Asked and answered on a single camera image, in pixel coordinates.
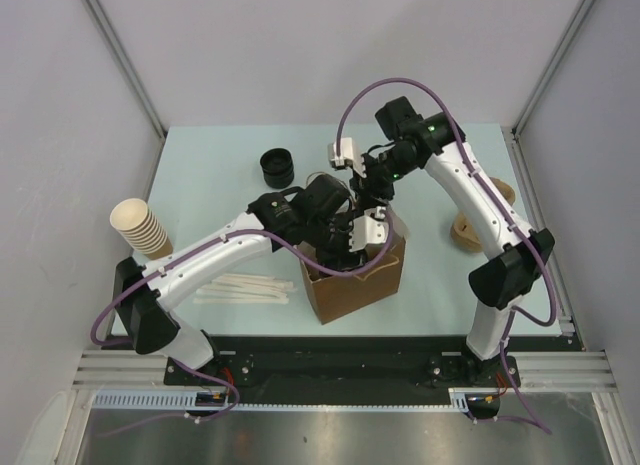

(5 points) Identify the stack of black lids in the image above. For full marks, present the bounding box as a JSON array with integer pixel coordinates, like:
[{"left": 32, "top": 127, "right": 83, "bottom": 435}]
[{"left": 259, "top": 148, "right": 295, "bottom": 189}]

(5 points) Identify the white slotted cable duct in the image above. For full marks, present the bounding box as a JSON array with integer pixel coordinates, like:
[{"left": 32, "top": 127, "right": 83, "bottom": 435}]
[{"left": 92, "top": 389, "right": 468, "bottom": 413}]

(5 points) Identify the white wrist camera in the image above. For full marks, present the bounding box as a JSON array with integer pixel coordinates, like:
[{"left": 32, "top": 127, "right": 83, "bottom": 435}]
[
  {"left": 328, "top": 137, "right": 366, "bottom": 178},
  {"left": 349, "top": 206, "right": 389, "bottom": 253}
]

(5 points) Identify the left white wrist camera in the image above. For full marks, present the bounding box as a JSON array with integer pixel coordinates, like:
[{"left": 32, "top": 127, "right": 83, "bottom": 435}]
[{"left": 349, "top": 206, "right": 389, "bottom": 253}]

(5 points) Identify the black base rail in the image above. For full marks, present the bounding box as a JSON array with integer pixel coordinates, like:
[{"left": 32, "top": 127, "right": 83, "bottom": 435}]
[{"left": 101, "top": 334, "right": 584, "bottom": 407}]

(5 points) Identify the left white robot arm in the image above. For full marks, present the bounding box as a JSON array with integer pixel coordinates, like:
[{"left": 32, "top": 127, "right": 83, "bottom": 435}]
[{"left": 113, "top": 175, "right": 384, "bottom": 385}]

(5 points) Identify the stack of paper cups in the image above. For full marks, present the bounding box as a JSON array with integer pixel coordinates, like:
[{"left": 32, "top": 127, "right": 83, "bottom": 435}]
[{"left": 109, "top": 198, "right": 173, "bottom": 260}]

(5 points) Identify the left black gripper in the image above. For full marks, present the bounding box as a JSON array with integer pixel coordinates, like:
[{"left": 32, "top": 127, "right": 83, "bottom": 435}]
[{"left": 303, "top": 208, "right": 365, "bottom": 276}]

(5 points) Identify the white wrapped straws bundle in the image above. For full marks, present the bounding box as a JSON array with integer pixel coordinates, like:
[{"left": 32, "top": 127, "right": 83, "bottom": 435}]
[{"left": 193, "top": 274, "right": 297, "bottom": 305}]

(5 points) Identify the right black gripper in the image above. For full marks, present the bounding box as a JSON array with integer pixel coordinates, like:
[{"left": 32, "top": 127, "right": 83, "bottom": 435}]
[{"left": 350, "top": 146, "right": 418, "bottom": 212}]

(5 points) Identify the brown paper bag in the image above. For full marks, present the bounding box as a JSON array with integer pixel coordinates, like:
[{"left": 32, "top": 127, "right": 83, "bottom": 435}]
[{"left": 299, "top": 211, "right": 409, "bottom": 325}]

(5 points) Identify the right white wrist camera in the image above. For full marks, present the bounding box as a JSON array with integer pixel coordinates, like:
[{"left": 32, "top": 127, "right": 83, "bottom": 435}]
[{"left": 328, "top": 137, "right": 366, "bottom": 178}]

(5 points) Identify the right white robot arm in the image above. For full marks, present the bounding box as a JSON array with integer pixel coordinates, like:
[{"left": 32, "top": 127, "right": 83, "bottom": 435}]
[{"left": 350, "top": 97, "right": 555, "bottom": 386}]

